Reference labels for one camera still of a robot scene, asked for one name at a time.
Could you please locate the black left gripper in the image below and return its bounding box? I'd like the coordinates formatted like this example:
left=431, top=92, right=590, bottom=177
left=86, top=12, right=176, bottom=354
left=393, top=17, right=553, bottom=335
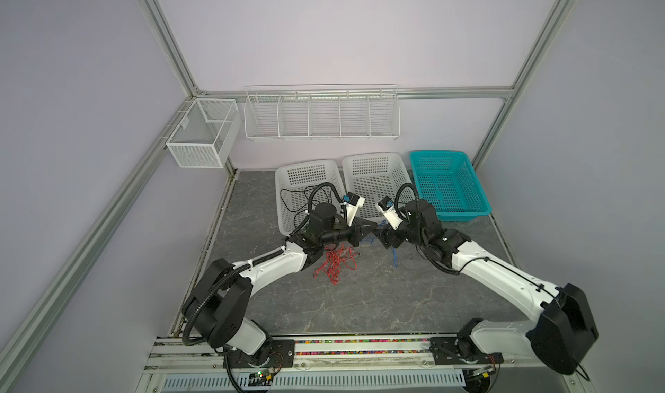
left=321, top=216, right=377, bottom=248

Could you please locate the blue cable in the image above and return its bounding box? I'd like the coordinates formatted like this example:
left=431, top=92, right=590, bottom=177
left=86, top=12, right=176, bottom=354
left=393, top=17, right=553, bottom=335
left=363, top=220, right=404, bottom=268

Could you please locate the red cable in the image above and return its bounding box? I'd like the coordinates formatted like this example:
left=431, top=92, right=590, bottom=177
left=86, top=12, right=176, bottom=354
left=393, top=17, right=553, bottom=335
left=312, top=243, right=360, bottom=286

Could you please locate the black cable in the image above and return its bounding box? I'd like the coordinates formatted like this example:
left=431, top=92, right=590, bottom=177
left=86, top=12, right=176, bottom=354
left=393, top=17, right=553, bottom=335
left=279, top=184, right=334, bottom=228

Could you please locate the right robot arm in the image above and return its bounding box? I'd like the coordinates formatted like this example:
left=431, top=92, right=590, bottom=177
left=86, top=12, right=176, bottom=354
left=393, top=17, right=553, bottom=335
left=374, top=197, right=599, bottom=375

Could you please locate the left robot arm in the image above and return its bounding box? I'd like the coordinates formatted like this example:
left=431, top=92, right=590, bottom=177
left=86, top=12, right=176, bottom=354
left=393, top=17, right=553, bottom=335
left=181, top=183, right=377, bottom=363

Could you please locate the white plastic basket middle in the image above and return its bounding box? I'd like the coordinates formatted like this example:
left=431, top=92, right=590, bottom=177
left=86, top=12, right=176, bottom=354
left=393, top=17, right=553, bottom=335
left=342, top=152, right=411, bottom=223

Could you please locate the white plastic basket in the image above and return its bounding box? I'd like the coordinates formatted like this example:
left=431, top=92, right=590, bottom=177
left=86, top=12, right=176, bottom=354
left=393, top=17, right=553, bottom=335
left=275, top=159, right=346, bottom=236
left=342, top=152, right=411, bottom=223

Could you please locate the white plastic basket left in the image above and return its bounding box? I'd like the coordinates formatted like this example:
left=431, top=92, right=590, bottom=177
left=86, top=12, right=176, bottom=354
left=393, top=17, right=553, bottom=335
left=275, top=159, right=346, bottom=236

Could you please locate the teal plastic basket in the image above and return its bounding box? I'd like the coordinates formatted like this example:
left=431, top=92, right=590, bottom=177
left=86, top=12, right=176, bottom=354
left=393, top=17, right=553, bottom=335
left=410, top=150, right=492, bottom=222

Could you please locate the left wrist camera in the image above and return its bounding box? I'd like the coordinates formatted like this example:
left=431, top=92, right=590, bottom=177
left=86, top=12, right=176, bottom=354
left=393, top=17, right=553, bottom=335
left=343, top=191, right=365, bottom=227

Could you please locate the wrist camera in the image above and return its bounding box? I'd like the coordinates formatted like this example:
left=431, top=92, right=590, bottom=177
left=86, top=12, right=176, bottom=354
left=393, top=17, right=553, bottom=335
left=376, top=196, right=404, bottom=230
left=343, top=191, right=365, bottom=227

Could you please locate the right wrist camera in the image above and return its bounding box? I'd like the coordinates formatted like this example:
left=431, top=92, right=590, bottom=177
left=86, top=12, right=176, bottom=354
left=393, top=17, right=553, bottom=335
left=376, top=196, right=404, bottom=230

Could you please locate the white wire wall rack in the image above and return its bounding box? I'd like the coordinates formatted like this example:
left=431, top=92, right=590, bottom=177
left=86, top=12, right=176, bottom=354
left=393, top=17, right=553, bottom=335
left=244, top=84, right=401, bottom=141

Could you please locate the white slotted cable duct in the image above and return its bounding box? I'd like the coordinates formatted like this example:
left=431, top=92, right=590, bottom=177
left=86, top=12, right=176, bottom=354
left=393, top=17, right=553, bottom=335
left=161, top=369, right=466, bottom=392

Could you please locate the white wire mesh box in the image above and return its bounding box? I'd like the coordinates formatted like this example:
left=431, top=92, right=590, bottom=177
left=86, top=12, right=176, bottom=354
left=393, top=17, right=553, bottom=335
left=166, top=98, right=242, bottom=169

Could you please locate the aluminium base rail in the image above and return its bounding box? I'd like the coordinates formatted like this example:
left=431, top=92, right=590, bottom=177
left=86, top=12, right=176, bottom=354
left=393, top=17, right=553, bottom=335
left=136, top=334, right=596, bottom=392

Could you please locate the aluminium frame corner post right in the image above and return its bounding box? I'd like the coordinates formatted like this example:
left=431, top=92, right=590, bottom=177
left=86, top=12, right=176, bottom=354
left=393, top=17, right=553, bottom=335
left=472, top=0, right=577, bottom=169

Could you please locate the aluminium frame corner post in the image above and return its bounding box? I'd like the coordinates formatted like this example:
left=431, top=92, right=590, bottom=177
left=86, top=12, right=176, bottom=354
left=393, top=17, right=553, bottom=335
left=136, top=0, right=201, bottom=97
left=472, top=0, right=577, bottom=169

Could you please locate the aluminium frame corner post left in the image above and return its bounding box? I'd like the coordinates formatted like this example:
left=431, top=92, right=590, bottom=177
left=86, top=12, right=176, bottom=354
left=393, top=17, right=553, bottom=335
left=136, top=0, right=201, bottom=97

